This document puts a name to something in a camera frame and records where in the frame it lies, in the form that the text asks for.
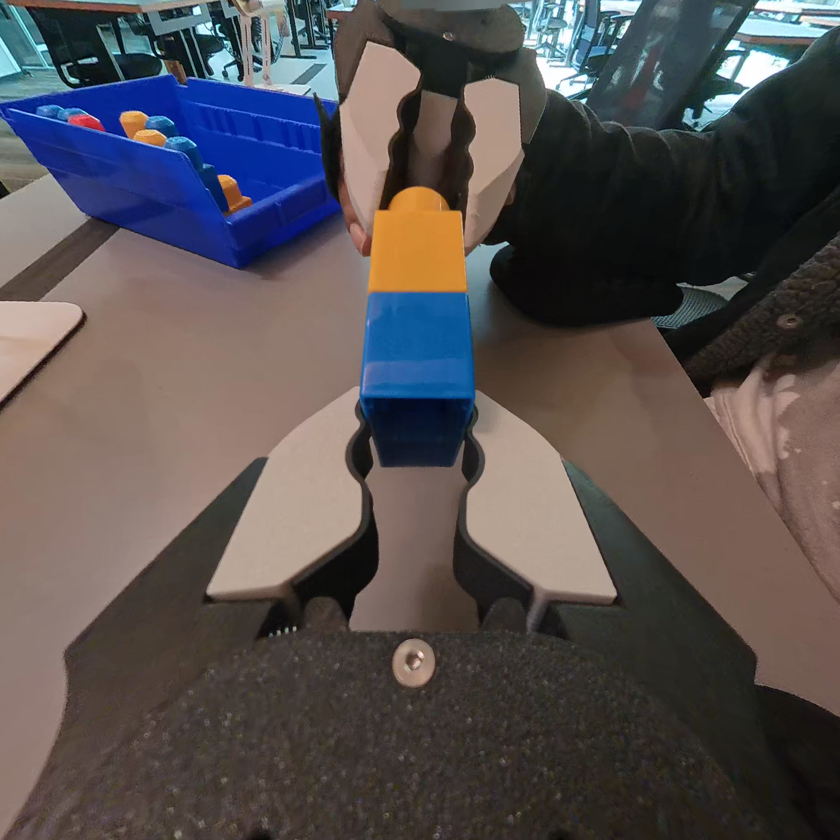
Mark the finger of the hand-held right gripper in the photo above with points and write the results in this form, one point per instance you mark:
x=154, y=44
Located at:
x=371, y=118
x=495, y=144

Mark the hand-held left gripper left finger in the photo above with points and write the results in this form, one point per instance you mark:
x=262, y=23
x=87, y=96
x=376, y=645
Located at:
x=295, y=518

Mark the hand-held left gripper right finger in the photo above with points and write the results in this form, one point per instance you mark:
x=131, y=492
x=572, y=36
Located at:
x=531, y=525

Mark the yellow single-stud block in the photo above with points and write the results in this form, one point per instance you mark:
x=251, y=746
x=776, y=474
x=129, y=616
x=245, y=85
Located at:
x=417, y=249

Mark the blue two-stud block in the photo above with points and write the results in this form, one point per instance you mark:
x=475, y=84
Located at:
x=417, y=348

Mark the blue plastic bin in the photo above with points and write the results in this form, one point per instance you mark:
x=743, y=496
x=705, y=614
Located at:
x=164, y=216

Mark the heap of joined block pairs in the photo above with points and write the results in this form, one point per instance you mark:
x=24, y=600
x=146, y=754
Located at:
x=141, y=121

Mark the person's right forearm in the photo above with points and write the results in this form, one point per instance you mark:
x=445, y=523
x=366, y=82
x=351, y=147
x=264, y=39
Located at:
x=623, y=197

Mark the person's right hand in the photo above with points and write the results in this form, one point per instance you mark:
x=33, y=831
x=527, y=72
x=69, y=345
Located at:
x=358, y=233

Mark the grey wood-edged table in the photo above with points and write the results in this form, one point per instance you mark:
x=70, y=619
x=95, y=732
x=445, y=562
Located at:
x=328, y=88

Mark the pale wooden board stand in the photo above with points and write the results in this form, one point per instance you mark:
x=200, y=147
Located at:
x=262, y=65

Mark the black mesh office chair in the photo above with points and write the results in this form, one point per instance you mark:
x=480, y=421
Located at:
x=656, y=59

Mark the pale grey garment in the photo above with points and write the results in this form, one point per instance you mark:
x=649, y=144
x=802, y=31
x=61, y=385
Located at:
x=787, y=459

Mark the wood-edged office table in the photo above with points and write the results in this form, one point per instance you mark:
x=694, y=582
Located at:
x=781, y=31
x=131, y=5

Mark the dark fleece jacket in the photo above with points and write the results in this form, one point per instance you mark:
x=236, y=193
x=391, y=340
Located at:
x=774, y=328

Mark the white document stand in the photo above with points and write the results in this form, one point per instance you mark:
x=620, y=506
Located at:
x=33, y=341

